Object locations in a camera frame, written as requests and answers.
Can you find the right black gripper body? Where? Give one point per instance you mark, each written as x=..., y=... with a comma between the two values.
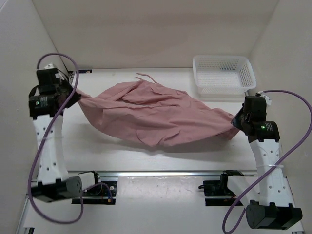
x=238, y=120

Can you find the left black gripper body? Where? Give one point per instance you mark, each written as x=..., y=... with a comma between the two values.
x=65, y=88

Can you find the pink trousers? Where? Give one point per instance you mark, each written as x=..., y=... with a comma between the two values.
x=149, y=113

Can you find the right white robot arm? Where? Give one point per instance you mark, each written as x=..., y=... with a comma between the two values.
x=267, y=202

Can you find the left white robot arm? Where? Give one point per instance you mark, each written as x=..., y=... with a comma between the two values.
x=45, y=100

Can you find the white plastic mesh basket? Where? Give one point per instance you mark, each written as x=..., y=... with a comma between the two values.
x=217, y=76

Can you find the black corner bracket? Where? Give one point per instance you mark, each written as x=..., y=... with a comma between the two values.
x=85, y=71

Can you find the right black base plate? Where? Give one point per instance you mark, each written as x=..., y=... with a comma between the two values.
x=216, y=195

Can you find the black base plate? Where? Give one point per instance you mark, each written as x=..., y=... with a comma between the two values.
x=103, y=194
x=216, y=195

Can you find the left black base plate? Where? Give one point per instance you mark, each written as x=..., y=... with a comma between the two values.
x=103, y=194

